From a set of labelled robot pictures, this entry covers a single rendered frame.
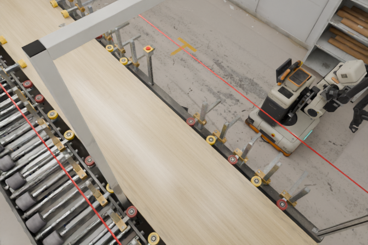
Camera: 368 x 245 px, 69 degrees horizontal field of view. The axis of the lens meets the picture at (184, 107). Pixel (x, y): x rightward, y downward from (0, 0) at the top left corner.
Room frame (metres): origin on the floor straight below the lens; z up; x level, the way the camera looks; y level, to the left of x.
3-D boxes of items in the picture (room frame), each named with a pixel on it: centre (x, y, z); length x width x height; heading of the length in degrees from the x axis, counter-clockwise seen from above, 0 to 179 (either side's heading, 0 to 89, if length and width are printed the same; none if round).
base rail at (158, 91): (2.07, 0.70, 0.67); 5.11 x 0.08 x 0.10; 48
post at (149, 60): (1.77, 0.37, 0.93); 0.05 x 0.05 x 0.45; 48
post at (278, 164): (0.77, -0.73, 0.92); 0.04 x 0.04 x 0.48; 48
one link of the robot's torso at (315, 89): (1.69, -1.40, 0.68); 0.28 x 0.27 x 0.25; 137
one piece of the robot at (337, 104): (1.56, -1.46, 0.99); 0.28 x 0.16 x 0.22; 137
